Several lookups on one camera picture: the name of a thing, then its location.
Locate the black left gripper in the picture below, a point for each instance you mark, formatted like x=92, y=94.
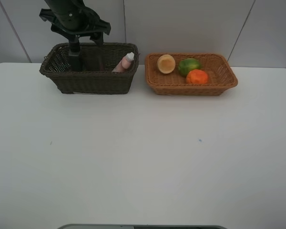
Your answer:
x=72, y=19

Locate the dark green pump bottle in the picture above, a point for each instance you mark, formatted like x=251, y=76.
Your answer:
x=74, y=55

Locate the pink bottle white cap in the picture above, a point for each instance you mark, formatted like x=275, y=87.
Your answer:
x=124, y=63

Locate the red yellow peach toy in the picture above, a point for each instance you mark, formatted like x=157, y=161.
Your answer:
x=166, y=64

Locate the green lime toy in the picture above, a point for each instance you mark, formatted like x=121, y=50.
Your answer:
x=187, y=65

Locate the orange tangerine toy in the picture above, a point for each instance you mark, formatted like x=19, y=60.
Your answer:
x=197, y=77

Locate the translucent purple plastic cup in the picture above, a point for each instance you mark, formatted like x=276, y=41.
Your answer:
x=92, y=59

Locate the dark brown wicker basket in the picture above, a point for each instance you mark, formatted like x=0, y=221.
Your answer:
x=56, y=66

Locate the light orange wicker basket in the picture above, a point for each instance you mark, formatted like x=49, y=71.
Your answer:
x=220, y=75

